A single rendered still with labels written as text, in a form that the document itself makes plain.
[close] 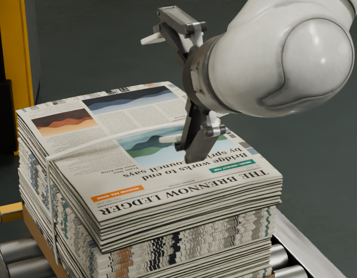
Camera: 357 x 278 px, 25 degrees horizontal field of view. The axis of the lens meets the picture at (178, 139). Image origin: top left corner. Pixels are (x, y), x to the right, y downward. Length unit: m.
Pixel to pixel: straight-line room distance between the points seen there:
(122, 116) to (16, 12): 1.85
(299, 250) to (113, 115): 0.39
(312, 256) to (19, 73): 2.03
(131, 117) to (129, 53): 3.03
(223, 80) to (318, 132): 2.76
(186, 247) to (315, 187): 2.01
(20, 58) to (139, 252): 2.14
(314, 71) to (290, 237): 0.74
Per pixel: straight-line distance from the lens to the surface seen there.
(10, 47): 3.17
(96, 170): 1.15
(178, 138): 1.04
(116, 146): 1.22
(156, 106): 1.34
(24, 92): 3.24
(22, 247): 1.42
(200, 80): 0.86
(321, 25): 0.72
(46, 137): 1.25
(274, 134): 3.49
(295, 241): 1.42
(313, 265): 1.36
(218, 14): 4.91
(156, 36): 1.05
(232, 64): 0.76
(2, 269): 1.37
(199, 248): 1.15
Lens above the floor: 1.61
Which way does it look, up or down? 28 degrees down
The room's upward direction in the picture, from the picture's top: straight up
